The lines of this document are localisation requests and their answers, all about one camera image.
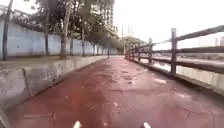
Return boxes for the robot's own part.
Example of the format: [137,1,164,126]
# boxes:
[141,122,152,128]
[72,120,82,128]

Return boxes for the tall pale building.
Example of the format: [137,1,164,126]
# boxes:
[89,0,119,34]

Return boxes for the concrete kerb under fence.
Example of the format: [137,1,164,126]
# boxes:
[126,58,224,98]

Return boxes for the long blue grey wall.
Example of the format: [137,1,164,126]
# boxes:
[0,19,121,58]

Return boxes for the pale distant building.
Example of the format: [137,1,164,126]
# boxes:
[198,35,224,47]

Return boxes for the red stone pattern path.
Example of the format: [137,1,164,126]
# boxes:
[4,54,224,128]

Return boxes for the distant trees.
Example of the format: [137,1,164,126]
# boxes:
[122,35,148,48]

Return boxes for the dark wooden rail fence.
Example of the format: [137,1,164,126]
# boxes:
[124,24,224,75]

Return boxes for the row of trees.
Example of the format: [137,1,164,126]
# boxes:
[0,0,124,62]

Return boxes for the low concrete wall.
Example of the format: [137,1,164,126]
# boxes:
[0,54,109,111]

